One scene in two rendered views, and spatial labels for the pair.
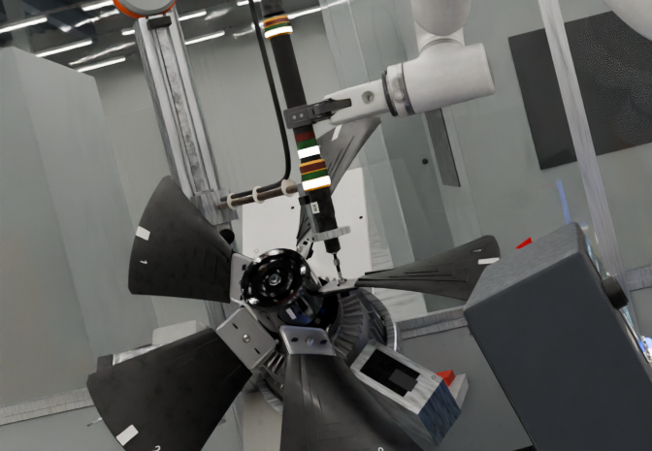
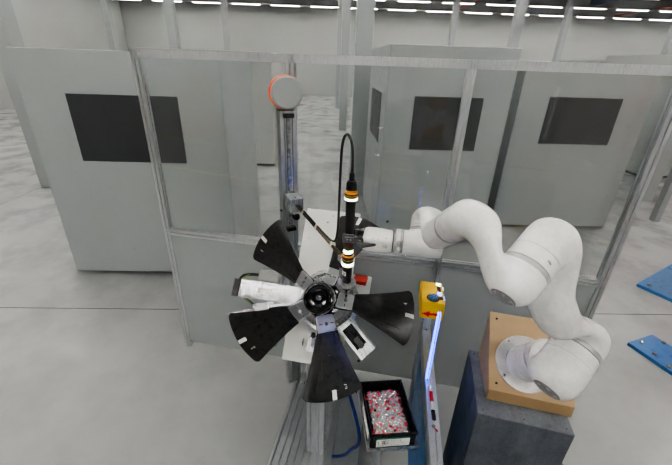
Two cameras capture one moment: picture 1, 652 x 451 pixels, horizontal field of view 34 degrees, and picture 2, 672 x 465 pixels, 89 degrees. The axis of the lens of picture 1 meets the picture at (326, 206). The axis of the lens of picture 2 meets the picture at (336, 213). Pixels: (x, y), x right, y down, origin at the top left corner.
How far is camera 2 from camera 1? 97 cm
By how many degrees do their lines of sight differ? 22
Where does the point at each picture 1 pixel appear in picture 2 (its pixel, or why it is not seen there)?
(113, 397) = (239, 325)
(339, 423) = (331, 371)
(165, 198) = (277, 230)
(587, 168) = not seen: hidden behind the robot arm
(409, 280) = (375, 318)
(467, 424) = not seen: hidden behind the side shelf
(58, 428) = (213, 245)
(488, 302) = not seen: outside the picture
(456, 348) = (370, 265)
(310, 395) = (322, 356)
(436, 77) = (417, 248)
